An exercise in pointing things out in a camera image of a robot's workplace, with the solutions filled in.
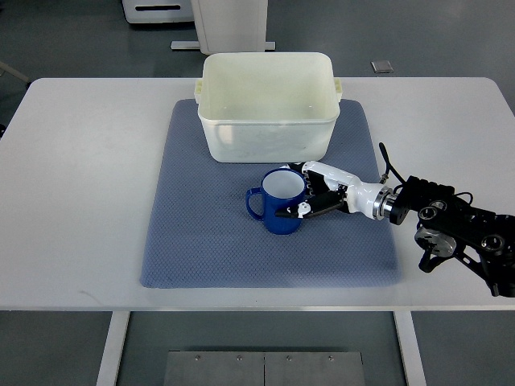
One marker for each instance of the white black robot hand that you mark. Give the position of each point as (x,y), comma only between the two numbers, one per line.
(330,188)

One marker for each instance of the blue enamel mug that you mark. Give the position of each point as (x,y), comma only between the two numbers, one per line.
(280,188)

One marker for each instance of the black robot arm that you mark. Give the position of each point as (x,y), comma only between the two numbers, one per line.
(449,227)

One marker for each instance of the white plastic box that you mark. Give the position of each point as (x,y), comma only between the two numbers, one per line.
(266,107)

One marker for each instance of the small grey floor plate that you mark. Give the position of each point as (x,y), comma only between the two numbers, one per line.
(381,67)

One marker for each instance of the blue textured mat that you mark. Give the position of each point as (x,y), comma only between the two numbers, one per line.
(201,234)

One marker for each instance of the white table leg right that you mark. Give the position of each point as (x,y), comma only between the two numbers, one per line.
(408,345)

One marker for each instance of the white table leg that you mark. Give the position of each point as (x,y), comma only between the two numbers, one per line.
(408,345)
(113,348)

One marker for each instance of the white cabinet base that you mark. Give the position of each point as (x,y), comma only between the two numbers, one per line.
(228,26)

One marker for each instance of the metal floor plate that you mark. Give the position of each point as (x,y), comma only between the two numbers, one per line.
(264,368)

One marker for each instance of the white table leg left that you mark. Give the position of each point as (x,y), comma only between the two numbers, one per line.
(113,348)

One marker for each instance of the white machine with slot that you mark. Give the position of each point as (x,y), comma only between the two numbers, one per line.
(157,11)

